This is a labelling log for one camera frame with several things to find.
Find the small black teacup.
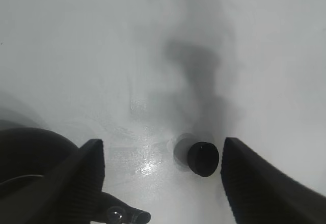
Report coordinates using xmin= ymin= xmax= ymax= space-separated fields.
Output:
xmin=187 ymin=142 xmax=220 ymax=177

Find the black cast iron teapot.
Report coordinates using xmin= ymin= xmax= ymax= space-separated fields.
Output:
xmin=1 ymin=128 xmax=151 ymax=223

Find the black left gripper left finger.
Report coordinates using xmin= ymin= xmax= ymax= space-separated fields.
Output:
xmin=1 ymin=139 xmax=104 ymax=223

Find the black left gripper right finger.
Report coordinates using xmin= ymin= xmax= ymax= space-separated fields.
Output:
xmin=221 ymin=137 xmax=325 ymax=223

